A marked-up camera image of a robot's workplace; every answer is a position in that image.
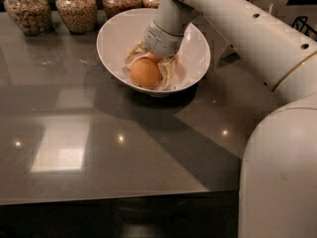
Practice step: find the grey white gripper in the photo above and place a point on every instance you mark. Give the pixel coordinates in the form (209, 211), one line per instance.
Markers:
(161, 44)

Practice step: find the orange fruit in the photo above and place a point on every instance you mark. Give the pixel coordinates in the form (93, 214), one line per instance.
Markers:
(154, 58)
(145, 73)

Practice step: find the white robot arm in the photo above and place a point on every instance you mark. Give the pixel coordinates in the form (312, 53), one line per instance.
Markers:
(278, 185)

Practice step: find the white tilted bowl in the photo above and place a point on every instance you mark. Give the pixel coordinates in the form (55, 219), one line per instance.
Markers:
(119, 34)

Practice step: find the leftmost glass grain jar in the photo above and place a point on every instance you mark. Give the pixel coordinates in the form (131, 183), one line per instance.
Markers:
(32, 17)

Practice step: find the black wire rack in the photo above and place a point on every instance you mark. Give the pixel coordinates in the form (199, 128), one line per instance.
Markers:
(300, 24)

